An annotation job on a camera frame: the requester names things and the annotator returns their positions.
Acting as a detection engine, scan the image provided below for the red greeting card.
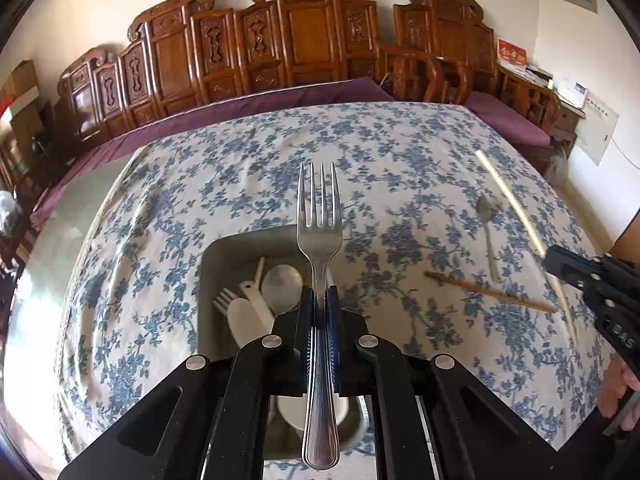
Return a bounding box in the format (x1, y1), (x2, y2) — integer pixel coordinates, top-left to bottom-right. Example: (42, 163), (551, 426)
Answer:
(497, 38), (527, 72)

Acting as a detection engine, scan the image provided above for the blue floral tablecloth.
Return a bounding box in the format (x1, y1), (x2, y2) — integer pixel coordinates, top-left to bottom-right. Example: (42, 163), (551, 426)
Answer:
(56, 103), (611, 471)

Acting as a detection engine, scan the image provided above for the lower cardboard box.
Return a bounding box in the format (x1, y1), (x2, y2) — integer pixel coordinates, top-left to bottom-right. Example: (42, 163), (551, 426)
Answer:
(1, 103), (49, 165)

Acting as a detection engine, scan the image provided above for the person's right hand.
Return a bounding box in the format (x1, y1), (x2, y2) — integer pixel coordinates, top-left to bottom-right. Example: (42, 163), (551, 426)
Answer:
(598, 353), (640, 418)

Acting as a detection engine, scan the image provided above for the wooden side table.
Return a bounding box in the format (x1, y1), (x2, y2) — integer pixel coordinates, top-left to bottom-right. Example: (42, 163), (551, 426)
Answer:
(550, 101), (585, 157)

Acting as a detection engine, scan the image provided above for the steel spoon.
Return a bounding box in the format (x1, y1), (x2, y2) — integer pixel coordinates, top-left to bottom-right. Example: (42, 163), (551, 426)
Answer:
(476, 195), (501, 284)

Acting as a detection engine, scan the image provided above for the long carved wooden sofa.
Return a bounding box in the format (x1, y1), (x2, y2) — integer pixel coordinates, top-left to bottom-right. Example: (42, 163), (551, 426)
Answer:
(54, 0), (446, 146)

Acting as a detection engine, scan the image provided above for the top cardboard box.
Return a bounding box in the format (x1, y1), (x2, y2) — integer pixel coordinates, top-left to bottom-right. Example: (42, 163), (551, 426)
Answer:
(1, 60), (38, 101)

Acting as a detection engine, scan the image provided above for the white box on side table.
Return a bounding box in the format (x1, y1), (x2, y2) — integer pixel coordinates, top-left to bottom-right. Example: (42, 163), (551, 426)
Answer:
(554, 78), (587, 110)

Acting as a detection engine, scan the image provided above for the white wall electrical box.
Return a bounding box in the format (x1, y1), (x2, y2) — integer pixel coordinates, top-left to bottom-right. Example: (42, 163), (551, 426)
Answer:
(575, 90), (620, 166)

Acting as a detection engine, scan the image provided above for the white plastic fork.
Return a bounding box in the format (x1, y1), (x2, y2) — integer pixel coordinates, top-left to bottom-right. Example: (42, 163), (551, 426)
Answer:
(213, 288), (238, 316)

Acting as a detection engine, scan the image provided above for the cardboard box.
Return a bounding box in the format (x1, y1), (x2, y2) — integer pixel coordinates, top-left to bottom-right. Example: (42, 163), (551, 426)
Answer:
(1, 103), (49, 165)
(1, 60), (38, 101)

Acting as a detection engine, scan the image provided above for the clear plastic bag at left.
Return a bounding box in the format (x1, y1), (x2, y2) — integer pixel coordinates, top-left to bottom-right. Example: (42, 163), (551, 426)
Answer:
(0, 190), (23, 237)

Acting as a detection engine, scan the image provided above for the purple armchair cushion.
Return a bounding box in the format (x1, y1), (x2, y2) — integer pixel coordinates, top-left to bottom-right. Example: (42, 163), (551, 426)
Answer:
(465, 92), (550, 148)

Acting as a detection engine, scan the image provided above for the brown wooden chopstick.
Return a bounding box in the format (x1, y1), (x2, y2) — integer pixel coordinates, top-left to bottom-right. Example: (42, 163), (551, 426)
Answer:
(423, 271), (556, 312)

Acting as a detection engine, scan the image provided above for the carved wooden armchair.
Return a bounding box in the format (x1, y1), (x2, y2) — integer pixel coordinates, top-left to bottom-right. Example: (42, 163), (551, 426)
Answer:
(394, 0), (560, 148)

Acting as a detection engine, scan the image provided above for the purple sofa cushion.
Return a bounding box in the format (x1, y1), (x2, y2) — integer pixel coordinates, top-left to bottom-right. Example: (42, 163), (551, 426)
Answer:
(30, 78), (394, 230)

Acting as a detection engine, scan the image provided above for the plastic bag on floor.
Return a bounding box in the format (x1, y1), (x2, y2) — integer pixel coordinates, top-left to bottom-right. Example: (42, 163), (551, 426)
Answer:
(544, 151), (568, 188)

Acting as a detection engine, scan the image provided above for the steel fork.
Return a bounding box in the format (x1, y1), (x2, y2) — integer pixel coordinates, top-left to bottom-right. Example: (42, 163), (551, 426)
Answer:
(296, 164), (342, 470)

